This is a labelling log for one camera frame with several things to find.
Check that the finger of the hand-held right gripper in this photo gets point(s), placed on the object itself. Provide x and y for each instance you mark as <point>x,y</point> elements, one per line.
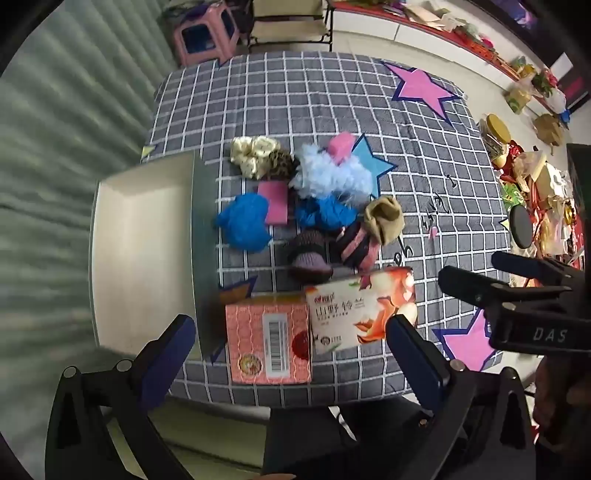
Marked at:
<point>521,264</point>
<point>466,282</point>

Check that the person's right hand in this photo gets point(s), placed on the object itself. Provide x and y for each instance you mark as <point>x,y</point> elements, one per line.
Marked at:
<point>558,397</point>

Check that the cream scrunchie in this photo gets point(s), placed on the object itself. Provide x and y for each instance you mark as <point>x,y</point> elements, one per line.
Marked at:
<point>251,154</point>

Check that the white cardboard box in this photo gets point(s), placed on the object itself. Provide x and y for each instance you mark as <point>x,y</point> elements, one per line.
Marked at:
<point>138,254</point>

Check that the pink sponge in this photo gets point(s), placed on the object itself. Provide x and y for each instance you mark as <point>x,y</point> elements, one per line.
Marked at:
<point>272,203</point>

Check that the pink knitted item top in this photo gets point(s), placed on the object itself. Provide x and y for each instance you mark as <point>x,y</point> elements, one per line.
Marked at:
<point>344,145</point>

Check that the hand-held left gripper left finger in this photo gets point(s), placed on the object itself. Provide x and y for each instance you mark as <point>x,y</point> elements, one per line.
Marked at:
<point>171,348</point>

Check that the pile of assorted clutter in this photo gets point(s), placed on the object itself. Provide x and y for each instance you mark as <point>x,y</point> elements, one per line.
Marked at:
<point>545,184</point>

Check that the tan knit sock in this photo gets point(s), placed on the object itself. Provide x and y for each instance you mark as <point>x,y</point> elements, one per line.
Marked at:
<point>383,219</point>

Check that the leopard print cloth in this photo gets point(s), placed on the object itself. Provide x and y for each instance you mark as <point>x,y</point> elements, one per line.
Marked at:
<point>281,165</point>

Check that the blue fluffy yarn ball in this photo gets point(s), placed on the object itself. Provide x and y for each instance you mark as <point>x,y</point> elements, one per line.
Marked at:
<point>323,211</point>
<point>244,221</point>

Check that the pink black striped sock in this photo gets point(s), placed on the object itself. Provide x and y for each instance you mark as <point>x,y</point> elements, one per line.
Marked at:
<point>353,247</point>

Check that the light blue fluffy duster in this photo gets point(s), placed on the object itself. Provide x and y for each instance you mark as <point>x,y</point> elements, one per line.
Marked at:
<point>323,177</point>

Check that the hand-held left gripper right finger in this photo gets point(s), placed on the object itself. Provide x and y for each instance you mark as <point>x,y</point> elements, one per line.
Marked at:
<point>413,357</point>

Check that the white and red tissue box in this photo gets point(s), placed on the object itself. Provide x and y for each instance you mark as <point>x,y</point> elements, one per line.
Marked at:
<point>351,314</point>

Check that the red low shelf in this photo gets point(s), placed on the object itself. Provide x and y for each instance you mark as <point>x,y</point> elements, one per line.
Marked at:
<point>461,32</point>

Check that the pink plastic stool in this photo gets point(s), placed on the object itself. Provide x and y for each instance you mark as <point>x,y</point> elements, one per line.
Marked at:
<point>205,21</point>

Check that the purple and brown knit hat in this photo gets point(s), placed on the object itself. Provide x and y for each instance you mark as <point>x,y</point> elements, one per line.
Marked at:
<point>307,261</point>

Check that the jar with yellow lid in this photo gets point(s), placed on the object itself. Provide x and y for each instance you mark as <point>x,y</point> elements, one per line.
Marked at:
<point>497,129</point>

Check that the black framed folding chair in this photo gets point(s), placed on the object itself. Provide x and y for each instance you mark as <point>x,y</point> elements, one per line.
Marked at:
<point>291,27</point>

